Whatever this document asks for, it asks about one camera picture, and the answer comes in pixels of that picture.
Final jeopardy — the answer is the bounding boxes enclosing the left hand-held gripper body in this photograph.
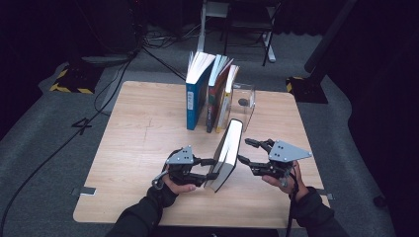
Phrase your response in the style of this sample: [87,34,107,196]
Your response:
[163,144,207,188]

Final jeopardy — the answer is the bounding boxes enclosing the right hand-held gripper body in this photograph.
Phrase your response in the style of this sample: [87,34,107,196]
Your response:
[258,139,313,181]

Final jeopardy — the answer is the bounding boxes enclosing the yellow-edged book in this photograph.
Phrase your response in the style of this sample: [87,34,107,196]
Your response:
[204,118,245,194]

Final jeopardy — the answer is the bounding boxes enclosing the clear acrylic book rack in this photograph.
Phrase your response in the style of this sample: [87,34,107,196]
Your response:
[226,82,257,133]

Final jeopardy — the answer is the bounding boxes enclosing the red illustrated book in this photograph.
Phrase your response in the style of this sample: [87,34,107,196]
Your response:
[206,53,235,134]

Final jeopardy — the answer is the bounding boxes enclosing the blue book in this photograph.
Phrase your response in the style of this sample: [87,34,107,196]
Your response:
[185,50,217,132]

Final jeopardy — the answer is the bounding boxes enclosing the person's left hand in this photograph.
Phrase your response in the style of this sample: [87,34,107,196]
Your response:
[160,163,198,196]

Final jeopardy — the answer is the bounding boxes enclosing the person's right hand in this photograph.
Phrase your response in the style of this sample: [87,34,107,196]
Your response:
[262,160,312,203]

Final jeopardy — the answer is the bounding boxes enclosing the black stand with striped base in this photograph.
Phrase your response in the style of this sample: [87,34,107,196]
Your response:
[286,0,359,105]

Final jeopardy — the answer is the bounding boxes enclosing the black folding chair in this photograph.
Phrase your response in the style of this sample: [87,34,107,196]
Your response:
[220,0,285,67]

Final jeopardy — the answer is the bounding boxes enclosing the grey flat stand base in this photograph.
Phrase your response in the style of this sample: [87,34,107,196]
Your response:
[80,53,133,68]

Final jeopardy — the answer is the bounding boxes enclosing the left hand-held gripper cable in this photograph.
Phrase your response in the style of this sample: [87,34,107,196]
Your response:
[150,169,170,192]

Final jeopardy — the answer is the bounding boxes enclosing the hand-held gripper cable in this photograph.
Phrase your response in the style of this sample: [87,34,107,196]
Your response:
[281,166,300,237]
[150,169,170,192]

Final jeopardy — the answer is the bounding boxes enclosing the right hand-held gripper cable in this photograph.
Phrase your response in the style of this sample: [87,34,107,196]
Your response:
[281,166,300,237]

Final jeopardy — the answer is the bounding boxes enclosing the white desk frame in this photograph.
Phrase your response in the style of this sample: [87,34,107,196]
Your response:
[196,0,277,63]

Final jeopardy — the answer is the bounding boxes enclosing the bundle of floor cables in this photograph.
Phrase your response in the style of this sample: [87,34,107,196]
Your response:
[142,24,203,50]

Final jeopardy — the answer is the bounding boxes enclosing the long black floor cable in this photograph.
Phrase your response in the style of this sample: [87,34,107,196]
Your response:
[0,52,136,231]

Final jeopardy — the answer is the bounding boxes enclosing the black yellow striped base plate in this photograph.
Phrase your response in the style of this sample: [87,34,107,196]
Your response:
[48,63,104,95]

